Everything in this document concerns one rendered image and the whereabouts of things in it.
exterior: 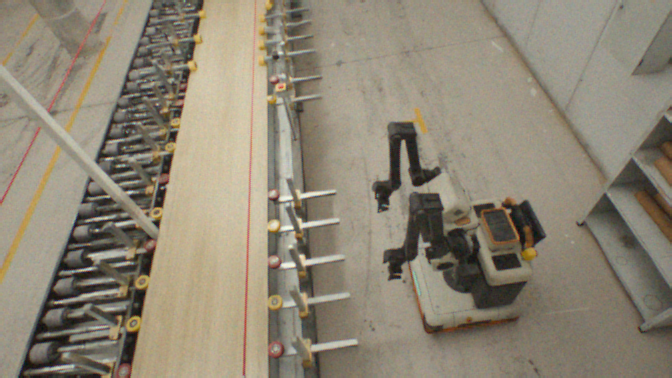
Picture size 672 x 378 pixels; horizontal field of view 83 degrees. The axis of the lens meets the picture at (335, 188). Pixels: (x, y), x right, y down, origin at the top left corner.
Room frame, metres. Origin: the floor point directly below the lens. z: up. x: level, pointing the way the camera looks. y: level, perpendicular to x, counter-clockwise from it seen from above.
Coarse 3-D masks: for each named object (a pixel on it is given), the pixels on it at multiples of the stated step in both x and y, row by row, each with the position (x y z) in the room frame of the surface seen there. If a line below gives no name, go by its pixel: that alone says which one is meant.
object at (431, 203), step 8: (416, 200) 0.84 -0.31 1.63; (424, 200) 0.84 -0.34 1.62; (432, 200) 0.84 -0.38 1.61; (440, 200) 0.84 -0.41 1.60; (416, 208) 0.81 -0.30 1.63; (424, 208) 0.80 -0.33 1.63; (432, 208) 0.80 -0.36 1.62; (440, 208) 0.80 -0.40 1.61; (432, 216) 0.81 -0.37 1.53; (440, 216) 0.81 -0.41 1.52; (432, 224) 0.81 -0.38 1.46; (440, 224) 0.81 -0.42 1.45; (432, 232) 0.82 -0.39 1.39; (440, 232) 0.81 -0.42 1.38; (432, 240) 0.82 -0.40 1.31; (440, 240) 0.81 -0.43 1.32; (440, 248) 0.78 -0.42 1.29; (440, 256) 0.78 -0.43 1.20
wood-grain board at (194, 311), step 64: (256, 0) 4.31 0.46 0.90; (256, 64) 3.11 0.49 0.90; (192, 128) 2.40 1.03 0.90; (256, 128) 2.26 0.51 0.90; (192, 192) 1.74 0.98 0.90; (256, 192) 1.63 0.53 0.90; (192, 256) 1.23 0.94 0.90; (256, 256) 1.14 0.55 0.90; (192, 320) 0.83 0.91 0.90; (256, 320) 0.76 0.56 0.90
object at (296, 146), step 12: (300, 132) 2.35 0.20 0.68; (300, 144) 2.21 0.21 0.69; (300, 156) 2.07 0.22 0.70; (300, 168) 1.94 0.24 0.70; (300, 180) 1.82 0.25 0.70; (300, 216) 1.50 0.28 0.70; (300, 252) 1.22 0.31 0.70; (300, 288) 0.98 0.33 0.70; (312, 288) 0.97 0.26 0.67; (312, 312) 0.82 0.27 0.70; (312, 324) 0.75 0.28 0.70; (312, 336) 0.68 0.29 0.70; (312, 372) 0.49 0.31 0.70
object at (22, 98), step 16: (0, 64) 1.52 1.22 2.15; (0, 80) 1.48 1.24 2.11; (16, 80) 1.52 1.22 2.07; (16, 96) 1.48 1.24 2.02; (32, 112) 1.48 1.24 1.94; (48, 128) 1.48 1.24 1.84; (64, 144) 1.48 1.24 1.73; (80, 160) 1.48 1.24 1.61; (96, 176) 1.48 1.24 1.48; (112, 192) 1.48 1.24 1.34; (128, 208) 1.48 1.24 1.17; (144, 224) 1.48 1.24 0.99
